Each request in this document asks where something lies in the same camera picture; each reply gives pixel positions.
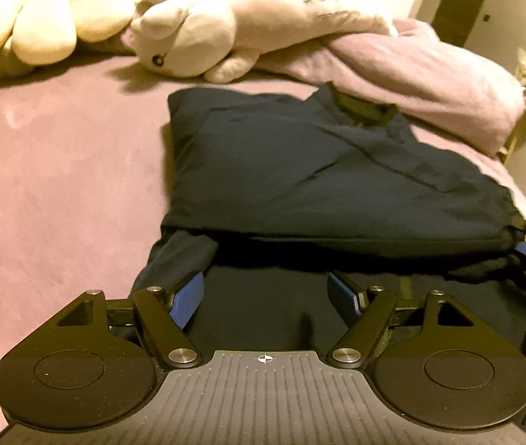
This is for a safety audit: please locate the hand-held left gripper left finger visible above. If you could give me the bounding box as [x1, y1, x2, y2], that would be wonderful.
[56, 273, 205, 369]

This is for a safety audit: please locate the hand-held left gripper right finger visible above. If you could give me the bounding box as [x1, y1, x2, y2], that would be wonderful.
[328, 271, 474, 369]

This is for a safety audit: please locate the dark navy garment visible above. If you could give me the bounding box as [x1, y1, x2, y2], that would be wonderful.
[131, 82, 526, 399]

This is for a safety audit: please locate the bed with pink sheet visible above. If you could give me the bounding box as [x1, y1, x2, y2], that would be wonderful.
[0, 51, 526, 445]

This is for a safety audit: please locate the pink blanket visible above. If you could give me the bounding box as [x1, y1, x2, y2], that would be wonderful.
[170, 0, 526, 158]

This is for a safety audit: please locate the white bunny plush toy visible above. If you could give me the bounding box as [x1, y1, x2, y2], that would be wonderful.
[129, 0, 398, 84]

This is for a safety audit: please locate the yellow flower plush pillow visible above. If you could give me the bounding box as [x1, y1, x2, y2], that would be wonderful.
[0, 0, 141, 72]

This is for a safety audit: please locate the dark door frame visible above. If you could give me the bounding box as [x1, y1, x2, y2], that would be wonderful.
[431, 0, 496, 48]

